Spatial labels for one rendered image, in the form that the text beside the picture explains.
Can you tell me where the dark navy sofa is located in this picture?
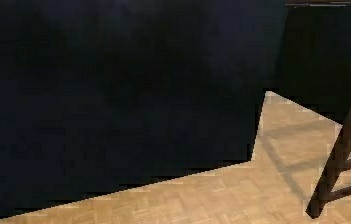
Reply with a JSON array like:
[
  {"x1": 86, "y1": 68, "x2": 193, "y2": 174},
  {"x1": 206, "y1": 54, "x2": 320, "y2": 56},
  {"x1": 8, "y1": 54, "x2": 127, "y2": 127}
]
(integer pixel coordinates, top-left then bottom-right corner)
[{"x1": 0, "y1": 0, "x2": 351, "y2": 224}]

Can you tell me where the dark brown wooden chair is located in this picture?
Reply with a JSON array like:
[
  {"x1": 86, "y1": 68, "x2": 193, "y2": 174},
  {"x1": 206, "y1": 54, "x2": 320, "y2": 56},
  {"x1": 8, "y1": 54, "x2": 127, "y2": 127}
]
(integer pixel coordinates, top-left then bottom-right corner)
[{"x1": 305, "y1": 73, "x2": 351, "y2": 220}]

